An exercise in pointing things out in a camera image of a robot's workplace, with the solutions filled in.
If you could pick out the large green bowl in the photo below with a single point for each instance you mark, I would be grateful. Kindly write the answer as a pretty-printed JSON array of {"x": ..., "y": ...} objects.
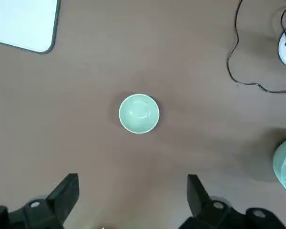
[{"x": 281, "y": 162}]

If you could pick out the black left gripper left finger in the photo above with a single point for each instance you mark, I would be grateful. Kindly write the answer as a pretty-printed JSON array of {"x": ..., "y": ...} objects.
[{"x": 54, "y": 205}]

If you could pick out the small green bowl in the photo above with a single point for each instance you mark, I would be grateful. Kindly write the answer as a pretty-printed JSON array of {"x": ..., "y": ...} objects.
[{"x": 139, "y": 113}]

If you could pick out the white rectangular tray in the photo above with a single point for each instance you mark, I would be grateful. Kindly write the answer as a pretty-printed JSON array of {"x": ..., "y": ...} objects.
[{"x": 19, "y": 21}]

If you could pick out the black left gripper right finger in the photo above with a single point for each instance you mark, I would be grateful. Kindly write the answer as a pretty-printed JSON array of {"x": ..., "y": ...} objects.
[{"x": 205, "y": 212}]

